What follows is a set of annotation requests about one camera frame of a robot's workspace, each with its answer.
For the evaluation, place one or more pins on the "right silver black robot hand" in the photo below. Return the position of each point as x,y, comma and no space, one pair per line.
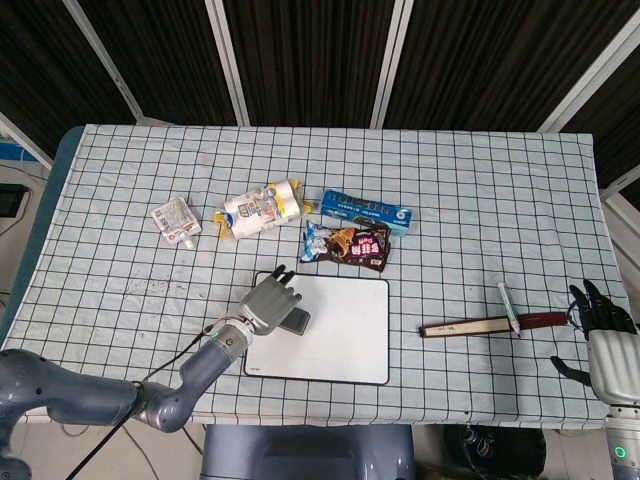
615,360

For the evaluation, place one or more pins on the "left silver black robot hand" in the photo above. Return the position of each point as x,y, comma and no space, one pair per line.
267,305

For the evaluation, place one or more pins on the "grey whiteboard eraser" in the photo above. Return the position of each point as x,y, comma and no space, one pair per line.
297,322

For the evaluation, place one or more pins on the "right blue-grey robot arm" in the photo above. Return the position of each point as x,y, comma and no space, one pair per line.
622,450

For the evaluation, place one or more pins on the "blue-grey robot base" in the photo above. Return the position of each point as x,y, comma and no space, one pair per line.
300,455

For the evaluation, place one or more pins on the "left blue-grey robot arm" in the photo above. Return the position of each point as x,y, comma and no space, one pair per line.
200,370

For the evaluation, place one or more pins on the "brown snack bag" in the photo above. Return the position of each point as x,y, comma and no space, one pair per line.
350,247

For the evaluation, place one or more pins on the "white green marker pen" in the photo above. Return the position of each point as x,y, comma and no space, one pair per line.
507,305

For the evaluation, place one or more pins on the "white red spout pouch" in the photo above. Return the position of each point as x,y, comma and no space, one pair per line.
175,217

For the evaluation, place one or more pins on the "blue cookie box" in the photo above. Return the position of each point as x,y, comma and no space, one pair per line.
360,207

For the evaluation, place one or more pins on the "black bag under table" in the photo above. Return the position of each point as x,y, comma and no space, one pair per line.
500,450

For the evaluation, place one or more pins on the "dark red folded fan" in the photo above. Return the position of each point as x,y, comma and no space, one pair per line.
465,327

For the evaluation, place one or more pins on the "blue checked tablecloth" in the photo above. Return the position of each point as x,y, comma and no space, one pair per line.
450,200

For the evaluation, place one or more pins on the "black folding partition screen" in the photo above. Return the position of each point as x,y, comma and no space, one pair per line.
310,60

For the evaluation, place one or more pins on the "black device on floor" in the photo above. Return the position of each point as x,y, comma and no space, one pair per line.
11,200

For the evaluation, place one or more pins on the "blue plastic box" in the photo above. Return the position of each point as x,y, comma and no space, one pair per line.
12,150

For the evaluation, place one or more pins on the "white board with black frame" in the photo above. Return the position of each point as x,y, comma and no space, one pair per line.
345,330

